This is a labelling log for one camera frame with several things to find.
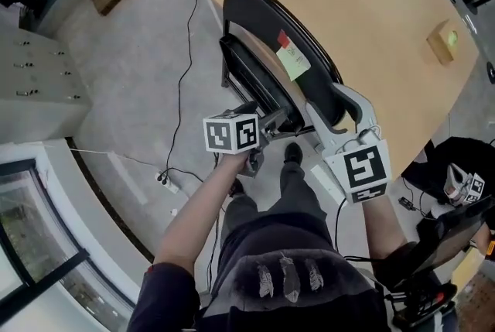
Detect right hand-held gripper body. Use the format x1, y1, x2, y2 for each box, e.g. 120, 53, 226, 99
322, 126, 393, 205

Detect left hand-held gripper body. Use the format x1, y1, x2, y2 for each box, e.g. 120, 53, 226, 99
202, 101, 272, 180

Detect black folding chair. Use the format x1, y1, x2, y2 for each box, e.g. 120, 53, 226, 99
219, 0, 346, 139

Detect person's left forearm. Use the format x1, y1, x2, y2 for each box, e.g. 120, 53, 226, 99
153, 151, 253, 278

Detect person's right forearm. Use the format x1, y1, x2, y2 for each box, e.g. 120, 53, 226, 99
360, 195, 408, 260

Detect person's black right shoe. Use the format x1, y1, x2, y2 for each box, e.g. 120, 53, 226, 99
283, 142, 304, 166

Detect yellow-green sticky note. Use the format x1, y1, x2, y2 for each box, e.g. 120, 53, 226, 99
275, 43, 312, 82

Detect person's grey trousers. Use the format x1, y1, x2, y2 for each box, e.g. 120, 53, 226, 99
219, 162, 334, 246

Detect black backpack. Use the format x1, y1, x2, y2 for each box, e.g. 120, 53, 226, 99
401, 135, 495, 208

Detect white power strip with plugs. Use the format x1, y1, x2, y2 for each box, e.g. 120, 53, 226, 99
154, 170, 181, 195

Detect small wooden box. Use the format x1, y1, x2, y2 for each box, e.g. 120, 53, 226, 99
425, 18, 459, 65

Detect spare hand-held gripper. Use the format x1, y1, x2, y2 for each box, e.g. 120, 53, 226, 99
442, 163, 486, 207

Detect black laptop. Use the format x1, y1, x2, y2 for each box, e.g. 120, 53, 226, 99
405, 193, 495, 286

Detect person's dark feather-print shirt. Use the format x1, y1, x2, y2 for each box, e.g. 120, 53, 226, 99
127, 222, 391, 332

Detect black device with red button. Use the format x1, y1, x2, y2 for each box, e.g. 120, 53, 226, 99
385, 281, 459, 328

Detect grey locker cabinet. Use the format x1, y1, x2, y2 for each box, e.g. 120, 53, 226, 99
0, 8, 93, 142

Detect black-framed glass window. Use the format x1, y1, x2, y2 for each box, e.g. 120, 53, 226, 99
0, 157, 135, 332

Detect long black floor cable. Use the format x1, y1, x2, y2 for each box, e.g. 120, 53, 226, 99
165, 0, 200, 179

